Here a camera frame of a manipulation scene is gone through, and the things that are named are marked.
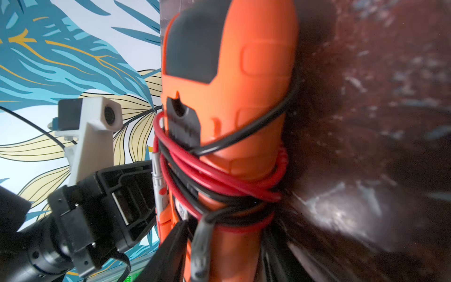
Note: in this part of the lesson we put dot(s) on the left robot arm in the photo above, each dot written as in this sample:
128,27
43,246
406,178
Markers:
36,253

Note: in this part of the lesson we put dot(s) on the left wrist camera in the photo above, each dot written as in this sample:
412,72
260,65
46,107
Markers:
92,121

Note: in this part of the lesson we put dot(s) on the orange multimeter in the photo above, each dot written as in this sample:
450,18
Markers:
227,78

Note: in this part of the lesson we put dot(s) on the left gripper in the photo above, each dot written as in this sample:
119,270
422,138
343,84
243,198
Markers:
108,212

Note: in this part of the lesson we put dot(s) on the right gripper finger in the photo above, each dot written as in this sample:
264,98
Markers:
167,264

